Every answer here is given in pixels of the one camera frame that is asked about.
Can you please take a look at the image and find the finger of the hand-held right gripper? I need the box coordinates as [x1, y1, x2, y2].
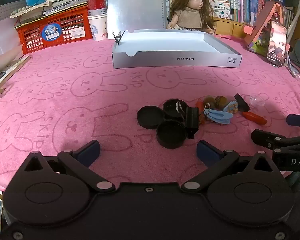
[287, 114, 300, 127]
[251, 129, 300, 153]

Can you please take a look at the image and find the white pencil print box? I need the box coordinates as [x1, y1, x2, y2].
[209, 0, 234, 20]

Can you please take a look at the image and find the black round container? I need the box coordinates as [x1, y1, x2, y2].
[156, 120, 186, 149]

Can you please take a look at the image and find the grey cardboard box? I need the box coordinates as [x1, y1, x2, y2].
[112, 29, 242, 69]

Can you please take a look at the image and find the large black binder clip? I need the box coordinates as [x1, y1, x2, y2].
[175, 101, 199, 139]

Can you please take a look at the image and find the clear plastic piece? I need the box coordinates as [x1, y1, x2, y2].
[249, 94, 267, 107]

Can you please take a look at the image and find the brown-haired baby doll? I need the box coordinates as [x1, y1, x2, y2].
[166, 0, 217, 35]

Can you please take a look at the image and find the light blue rubber keychain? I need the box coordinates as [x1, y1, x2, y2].
[203, 104, 233, 126]

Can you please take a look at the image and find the small black binder clip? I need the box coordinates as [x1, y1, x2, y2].
[112, 30, 125, 46]

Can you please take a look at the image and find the dark brown walnut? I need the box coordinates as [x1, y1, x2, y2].
[215, 95, 228, 109]

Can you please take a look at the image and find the grey grid cutting mat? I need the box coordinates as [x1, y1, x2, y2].
[0, 5, 18, 28]

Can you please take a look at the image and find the wooden drawer shelf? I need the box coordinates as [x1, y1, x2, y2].
[212, 17, 255, 39]

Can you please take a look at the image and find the ring binder notebook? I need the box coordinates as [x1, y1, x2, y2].
[0, 54, 32, 98]

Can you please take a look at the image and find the red plastic crate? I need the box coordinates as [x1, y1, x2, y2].
[17, 5, 93, 55]

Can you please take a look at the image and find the blue beaded hair clip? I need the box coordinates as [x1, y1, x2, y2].
[223, 101, 239, 114]

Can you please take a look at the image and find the black triangular clip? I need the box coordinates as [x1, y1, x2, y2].
[234, 93, 251, 112]

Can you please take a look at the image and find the pink bunny print blanket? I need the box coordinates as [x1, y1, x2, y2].
[0, 34, 300, 193]

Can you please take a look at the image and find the black round lid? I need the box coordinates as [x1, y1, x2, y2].
[163, 99, 189, 120]
[137, 106, 165, 130]

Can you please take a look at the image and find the translucent plastic clipboard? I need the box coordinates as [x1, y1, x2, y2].
[107, 0, 165, 40]

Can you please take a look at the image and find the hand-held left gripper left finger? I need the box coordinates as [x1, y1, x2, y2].
[23, 139, 116, 193]

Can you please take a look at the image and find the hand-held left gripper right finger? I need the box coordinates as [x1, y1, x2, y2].
[181, 140, 282, 193]

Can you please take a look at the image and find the white paper sheet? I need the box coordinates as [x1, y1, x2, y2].
[0, 17, 24, 58]

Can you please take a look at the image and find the red soda can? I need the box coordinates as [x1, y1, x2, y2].
[87, 0, 107, 17]

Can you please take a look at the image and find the white cable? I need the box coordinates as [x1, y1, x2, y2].
[286, 52, 300, 80]

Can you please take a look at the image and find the white paper cup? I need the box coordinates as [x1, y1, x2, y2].
[87, 14, 108, 41]

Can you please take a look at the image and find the orange red plastic toy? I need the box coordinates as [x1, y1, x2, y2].
[242, 111, 268, 125]

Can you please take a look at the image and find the smartphone on pink stand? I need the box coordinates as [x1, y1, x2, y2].
[244, 1, 284, 55]

